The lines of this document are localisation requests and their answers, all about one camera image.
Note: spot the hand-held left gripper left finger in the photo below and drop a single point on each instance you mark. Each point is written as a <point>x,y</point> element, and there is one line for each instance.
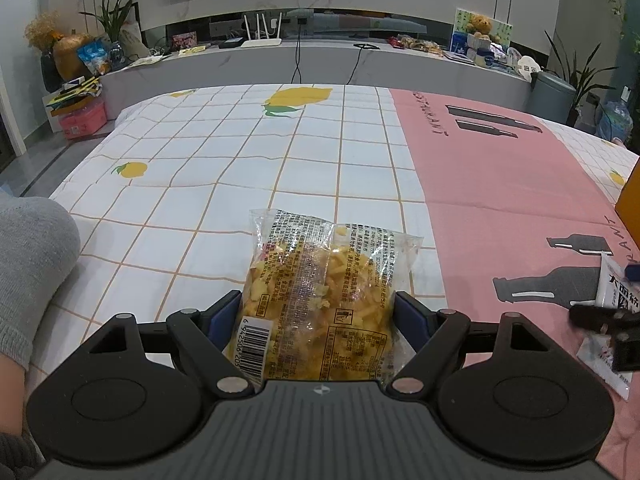
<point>225,317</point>

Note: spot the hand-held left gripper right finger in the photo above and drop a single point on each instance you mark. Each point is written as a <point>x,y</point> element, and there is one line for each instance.
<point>415,317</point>

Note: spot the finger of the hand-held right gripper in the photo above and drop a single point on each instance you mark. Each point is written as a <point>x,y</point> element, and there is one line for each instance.
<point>605,317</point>
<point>634,272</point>

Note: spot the white printed snack packet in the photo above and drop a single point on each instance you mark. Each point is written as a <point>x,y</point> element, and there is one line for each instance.
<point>617,280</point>

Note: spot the orange cardboard box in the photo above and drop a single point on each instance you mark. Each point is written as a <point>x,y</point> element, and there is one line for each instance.
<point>631,205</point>

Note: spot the clear bag of yellow crisps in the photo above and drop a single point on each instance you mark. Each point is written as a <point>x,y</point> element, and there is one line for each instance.
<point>325,300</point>

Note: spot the pile of snacks on counter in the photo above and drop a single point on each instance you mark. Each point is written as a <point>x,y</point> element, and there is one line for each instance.
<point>415,45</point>

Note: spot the blue water jug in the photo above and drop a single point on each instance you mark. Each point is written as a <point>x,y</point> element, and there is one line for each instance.
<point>615,120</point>

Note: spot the lemon print checked tablecloth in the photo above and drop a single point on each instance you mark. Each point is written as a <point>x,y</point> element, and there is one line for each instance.
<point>200,160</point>

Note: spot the grey trash bin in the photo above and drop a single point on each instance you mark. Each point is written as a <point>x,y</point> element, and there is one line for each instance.
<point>550,97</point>

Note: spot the person's grey socked foot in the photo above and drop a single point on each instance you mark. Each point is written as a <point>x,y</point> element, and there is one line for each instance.
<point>35,260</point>

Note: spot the tall-leaf floor plant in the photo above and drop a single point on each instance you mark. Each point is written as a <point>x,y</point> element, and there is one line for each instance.
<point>575,80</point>

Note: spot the white round item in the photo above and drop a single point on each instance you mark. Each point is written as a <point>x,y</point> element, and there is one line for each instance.
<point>527,66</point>

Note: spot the pink storage box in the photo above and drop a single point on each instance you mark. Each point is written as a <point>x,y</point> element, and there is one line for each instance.
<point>82,120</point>

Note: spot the grey television counter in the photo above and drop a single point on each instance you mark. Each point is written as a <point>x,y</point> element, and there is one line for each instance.
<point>225,70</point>

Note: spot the white papers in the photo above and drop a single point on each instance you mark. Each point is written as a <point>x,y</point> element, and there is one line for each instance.
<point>145,61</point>

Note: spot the yellow paper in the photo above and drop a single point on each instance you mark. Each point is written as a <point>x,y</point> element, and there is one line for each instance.
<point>191,50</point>

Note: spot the stack of yellow black items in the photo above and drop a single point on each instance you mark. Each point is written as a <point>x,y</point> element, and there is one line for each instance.
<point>72,92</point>

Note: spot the black set-top box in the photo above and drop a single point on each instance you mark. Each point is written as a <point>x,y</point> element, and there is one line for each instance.
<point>231,44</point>

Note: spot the white router with antennas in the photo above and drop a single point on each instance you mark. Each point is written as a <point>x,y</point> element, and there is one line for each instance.
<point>260,44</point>

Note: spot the pink photo card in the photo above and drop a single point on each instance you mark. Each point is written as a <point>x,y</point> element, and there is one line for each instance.
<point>184,41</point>

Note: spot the teddy bear picture board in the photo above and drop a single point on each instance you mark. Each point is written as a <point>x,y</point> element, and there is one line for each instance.
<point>480,30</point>

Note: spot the blue snack bags on counter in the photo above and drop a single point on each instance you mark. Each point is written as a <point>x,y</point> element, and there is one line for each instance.
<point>100,57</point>

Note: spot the golden round vase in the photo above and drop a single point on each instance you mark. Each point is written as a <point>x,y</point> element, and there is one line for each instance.
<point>70,60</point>

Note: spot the long-leaf potted plant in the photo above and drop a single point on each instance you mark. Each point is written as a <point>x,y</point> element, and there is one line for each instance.
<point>115,15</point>

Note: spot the dried flower bouquet in vase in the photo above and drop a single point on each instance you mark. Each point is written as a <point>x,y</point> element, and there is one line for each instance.
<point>42,32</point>

